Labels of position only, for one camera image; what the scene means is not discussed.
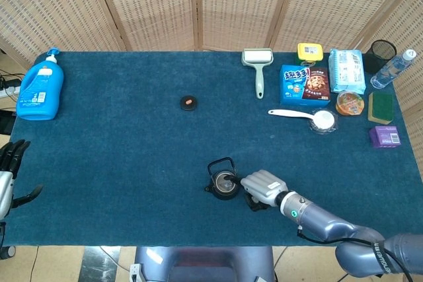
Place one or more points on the bamboo folding screen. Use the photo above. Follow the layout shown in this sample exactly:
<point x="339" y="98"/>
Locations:
<point x="158" y="4"/>

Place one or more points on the white dish brush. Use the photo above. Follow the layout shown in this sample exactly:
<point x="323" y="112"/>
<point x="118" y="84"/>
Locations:
<point x="322" y="120"/>

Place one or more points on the white power strip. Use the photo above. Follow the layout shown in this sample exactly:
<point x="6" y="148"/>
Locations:
<point x="10" y="90"/>

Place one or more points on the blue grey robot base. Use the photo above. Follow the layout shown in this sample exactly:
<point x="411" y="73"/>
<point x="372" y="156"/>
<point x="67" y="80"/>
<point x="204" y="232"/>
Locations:
<point x="205" y="263"/>

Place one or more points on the blue cookie box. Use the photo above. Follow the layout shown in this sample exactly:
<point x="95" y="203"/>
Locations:
<point x="302" y="87"/>

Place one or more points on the clear plastic water bottle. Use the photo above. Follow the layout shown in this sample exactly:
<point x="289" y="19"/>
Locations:
<point x="390" y="70"/>

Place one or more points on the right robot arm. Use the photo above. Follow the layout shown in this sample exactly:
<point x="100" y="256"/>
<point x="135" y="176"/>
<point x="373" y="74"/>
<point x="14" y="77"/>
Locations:
<point x="330" y="224"/>

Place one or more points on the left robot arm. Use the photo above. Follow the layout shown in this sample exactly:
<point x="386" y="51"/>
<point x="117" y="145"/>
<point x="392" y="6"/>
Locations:
<point x="4" y="239"/>

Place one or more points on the black mesh pen holder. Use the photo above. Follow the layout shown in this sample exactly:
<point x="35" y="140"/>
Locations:
<point x="375" y="60"/>

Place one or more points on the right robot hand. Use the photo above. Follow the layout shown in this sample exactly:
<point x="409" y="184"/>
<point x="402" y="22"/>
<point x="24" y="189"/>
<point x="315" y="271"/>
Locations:
<point x="264" y="188"/>

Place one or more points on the green yellow sponge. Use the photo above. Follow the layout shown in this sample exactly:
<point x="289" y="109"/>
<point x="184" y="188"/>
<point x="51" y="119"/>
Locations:
<point x="381" y="105"/>

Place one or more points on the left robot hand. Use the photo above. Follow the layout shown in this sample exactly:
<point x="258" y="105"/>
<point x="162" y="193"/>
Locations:
<point x="5" y="193"/>

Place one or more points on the small purple box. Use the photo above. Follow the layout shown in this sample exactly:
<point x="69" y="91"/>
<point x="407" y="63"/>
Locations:
<point x="385" y="136"/>

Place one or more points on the blue table cloth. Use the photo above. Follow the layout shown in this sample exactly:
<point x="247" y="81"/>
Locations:
<point x="132" y="163"/>

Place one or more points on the blue detergent pump bottle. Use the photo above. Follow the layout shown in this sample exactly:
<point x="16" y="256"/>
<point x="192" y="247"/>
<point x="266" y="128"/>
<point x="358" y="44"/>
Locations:
<point x="38" y="93"/>

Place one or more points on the orange jelly cup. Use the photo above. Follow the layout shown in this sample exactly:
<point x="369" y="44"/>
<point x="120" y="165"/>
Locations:
<point x="350" y="103"/>

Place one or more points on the black teapot lid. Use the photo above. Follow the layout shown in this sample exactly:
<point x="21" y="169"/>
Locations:
<point x="188" y="103"/>

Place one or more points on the black cast iron teapot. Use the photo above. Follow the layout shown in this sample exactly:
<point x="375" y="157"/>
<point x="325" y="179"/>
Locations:
<point x="218" y="193"/>

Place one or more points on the pale green lint roller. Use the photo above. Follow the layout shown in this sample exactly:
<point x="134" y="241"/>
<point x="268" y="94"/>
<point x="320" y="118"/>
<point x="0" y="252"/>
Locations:
<point x="257" y="57"/>

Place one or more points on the light blue wet wipes pack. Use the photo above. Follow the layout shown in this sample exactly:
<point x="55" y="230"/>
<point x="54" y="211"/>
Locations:
<point x="347" y="70"/>

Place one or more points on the yellow lidded container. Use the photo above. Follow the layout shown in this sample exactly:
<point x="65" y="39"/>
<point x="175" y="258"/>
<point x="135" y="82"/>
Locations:
<point x="310" y="51"/>

